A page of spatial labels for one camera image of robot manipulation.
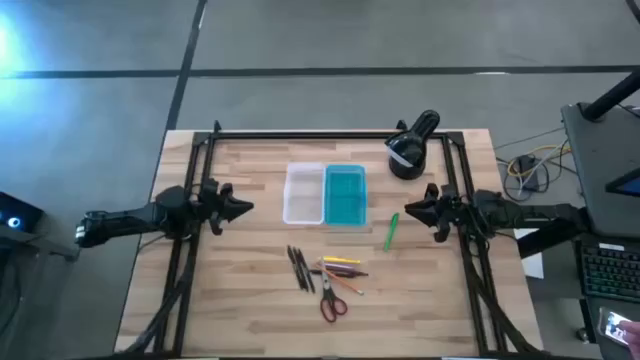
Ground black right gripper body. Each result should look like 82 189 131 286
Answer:
424 182 474 244

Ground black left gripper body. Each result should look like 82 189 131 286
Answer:
197 177 237 237

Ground green pen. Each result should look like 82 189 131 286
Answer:
383 212 401 253

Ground clear plastic supply box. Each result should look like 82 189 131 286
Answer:
282 162 327 226

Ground blue plastic box lid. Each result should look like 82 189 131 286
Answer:
324 164 369 228

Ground red-handled scissors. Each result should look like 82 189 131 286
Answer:
319 272 349 324

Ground black desk lamp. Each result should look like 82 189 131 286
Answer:
383 109 442 181

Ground black power adapter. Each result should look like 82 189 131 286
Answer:
514 154 540 194

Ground white paper sheet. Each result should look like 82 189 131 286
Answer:
513 227 545 280

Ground grey desk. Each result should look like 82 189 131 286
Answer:
560 102 640 239

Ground black backlit keyboard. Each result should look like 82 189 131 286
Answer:
574 239 640 304

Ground tablet screen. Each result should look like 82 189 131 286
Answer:
604 167 640 199

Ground black device with blue light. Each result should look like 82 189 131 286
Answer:
0 191 45 234

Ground black pole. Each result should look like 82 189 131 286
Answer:
582 69 640 122

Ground smartphone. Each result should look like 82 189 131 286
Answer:
597 306 636 347

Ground person's hand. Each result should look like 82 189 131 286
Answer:
619 319 640 347

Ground black metal table frame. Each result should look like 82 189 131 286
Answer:
117 119 544 357

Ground yellow cable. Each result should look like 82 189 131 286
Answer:
507 143 571 179

